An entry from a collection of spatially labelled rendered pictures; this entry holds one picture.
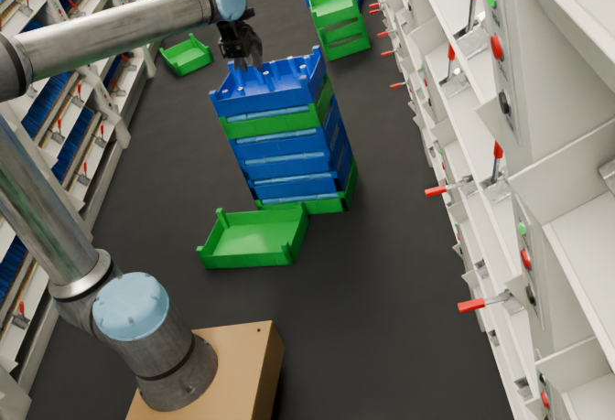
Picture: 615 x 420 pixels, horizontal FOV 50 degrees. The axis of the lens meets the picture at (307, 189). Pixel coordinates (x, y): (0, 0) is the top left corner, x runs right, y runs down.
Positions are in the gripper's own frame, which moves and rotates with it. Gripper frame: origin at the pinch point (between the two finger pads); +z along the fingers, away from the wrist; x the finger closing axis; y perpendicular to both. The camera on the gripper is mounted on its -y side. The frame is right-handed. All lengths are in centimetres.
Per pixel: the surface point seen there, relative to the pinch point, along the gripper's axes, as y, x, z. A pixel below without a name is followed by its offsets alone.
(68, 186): 8, -83, 43
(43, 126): -2, -86, 23
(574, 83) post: 103, 73, -81
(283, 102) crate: 4.9, 7.6, 9.6
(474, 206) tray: 67, 64, -22
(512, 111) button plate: 102, 70, -77
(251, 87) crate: -8.8, -7.6, 15.6
